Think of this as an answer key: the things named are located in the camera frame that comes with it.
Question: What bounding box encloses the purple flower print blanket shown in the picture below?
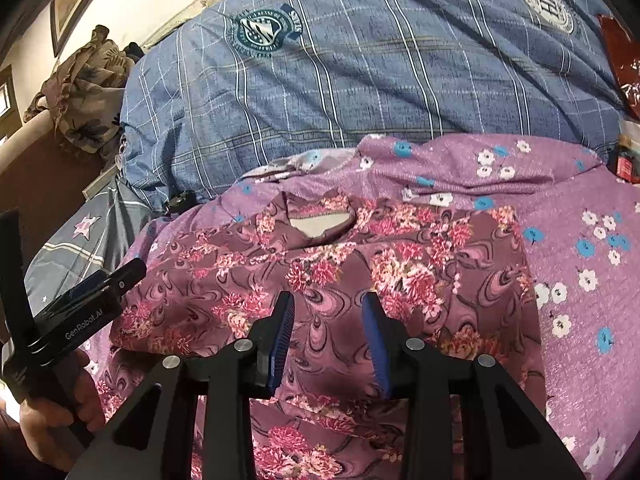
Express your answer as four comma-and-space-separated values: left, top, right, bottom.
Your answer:
82, 132, 640, 480

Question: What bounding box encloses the brown floral cloth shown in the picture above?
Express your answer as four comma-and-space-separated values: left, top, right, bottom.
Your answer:
24, 25, 137, 155

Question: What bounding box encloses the person's left hand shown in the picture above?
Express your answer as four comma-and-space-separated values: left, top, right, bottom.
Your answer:
20, 351, 107, 472

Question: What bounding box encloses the blue plaid quilt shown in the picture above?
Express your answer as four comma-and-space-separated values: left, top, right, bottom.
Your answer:
119, 0, 628, 206

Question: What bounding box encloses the grey star print sheet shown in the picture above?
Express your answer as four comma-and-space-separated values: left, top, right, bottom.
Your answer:
24, 172, 168, 311

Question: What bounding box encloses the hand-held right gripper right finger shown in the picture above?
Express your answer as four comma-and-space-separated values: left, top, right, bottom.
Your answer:
361, 291, 586, 480

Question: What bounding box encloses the brown wooden headboard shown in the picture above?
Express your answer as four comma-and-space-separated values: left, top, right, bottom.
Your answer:
0, 110, 123, 273

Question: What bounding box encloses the small red box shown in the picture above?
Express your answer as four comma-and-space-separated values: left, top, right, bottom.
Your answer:
614, 134, 640, 184

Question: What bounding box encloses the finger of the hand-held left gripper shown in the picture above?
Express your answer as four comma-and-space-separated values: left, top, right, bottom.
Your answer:
37, 258, 148, 324

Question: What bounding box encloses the wooden framed window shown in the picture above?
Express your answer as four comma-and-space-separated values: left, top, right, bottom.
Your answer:
0, 64, 17, 147

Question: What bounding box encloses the red plastic packet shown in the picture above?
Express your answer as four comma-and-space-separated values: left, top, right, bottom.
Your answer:
597, 14, 640, 122

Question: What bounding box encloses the maroon pink floral garment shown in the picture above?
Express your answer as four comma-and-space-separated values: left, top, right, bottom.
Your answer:
92, 191, 548, 480

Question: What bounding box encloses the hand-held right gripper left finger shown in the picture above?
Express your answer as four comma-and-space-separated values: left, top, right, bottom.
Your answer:
66, 291, 296, 480

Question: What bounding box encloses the framed wall picture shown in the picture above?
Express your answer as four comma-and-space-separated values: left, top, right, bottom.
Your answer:
50, 0, 110, 59

